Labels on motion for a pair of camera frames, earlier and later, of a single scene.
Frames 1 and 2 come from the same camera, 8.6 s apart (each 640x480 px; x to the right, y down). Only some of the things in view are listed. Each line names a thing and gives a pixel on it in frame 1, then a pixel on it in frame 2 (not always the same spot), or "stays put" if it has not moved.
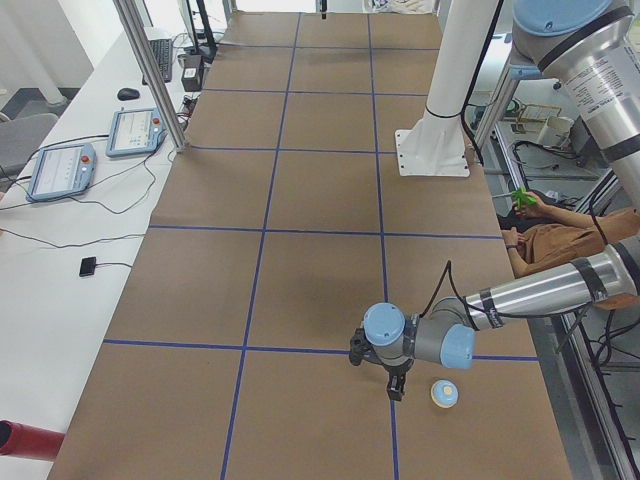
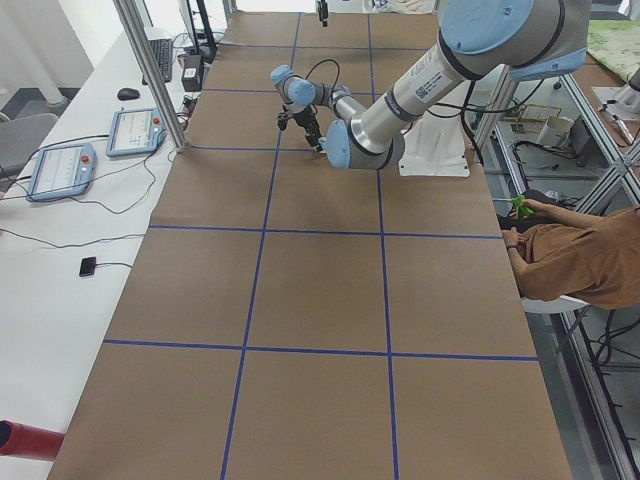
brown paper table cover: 227,356 stays put
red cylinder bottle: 26,441 stays put
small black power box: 192,73 stays put
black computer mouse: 127,94 stays put
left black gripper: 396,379 → 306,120
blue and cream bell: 444,393 → 324,143
